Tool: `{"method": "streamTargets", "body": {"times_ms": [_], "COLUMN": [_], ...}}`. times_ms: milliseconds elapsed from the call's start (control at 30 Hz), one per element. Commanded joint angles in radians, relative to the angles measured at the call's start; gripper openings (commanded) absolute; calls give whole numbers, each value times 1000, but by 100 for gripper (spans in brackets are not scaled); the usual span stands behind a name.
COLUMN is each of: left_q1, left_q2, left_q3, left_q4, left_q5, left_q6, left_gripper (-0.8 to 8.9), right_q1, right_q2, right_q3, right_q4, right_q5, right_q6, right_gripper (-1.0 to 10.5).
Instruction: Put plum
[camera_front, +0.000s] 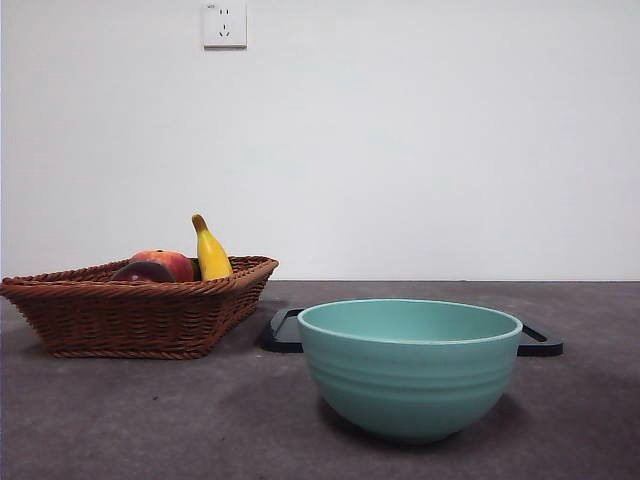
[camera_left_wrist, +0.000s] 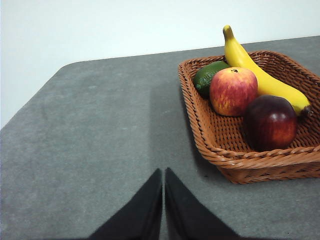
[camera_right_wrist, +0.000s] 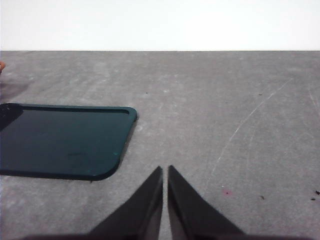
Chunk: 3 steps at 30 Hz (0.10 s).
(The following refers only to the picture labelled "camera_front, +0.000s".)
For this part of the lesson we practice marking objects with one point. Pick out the teal ceramic bowl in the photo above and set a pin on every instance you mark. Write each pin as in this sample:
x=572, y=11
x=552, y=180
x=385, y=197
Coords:
x=410, y=380

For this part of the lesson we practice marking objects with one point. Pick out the dark red plum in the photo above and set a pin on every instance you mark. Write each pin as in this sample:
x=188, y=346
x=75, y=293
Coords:
x=142, y=272

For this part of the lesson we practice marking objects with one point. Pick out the dark rectangular tray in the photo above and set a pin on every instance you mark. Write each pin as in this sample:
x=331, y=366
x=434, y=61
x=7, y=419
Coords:
x=280, y=332

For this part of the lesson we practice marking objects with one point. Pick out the yellow banana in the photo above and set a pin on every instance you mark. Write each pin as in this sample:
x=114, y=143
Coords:
x=212, y=255

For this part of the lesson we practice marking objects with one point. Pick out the green avocado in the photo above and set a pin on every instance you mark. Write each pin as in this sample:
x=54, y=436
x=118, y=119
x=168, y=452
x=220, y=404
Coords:
x=196, y=270

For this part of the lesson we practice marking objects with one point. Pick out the red yellow apple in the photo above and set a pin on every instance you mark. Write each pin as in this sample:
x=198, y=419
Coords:
x=175, y=262

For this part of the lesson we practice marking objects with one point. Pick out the brown wicker basket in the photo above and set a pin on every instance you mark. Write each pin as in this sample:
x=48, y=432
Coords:
x=125, y=320

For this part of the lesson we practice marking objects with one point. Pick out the white wall socket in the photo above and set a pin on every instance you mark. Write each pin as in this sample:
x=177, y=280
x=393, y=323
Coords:
x=225, y=25

